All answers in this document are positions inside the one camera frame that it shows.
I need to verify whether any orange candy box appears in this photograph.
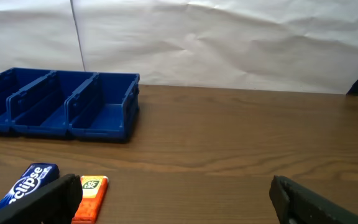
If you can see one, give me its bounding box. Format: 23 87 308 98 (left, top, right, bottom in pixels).
71 175 109 224

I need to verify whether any blue tray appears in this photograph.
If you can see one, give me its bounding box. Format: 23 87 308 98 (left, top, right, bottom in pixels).
0 67 140 143

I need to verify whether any blue candy pack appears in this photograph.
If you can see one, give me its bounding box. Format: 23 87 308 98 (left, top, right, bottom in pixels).
0 162 60 213

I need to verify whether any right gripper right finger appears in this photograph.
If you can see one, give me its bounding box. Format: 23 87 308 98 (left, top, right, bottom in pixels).
268 175 358 224

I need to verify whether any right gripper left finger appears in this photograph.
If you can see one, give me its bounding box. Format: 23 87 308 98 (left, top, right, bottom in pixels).
0 173 83 224

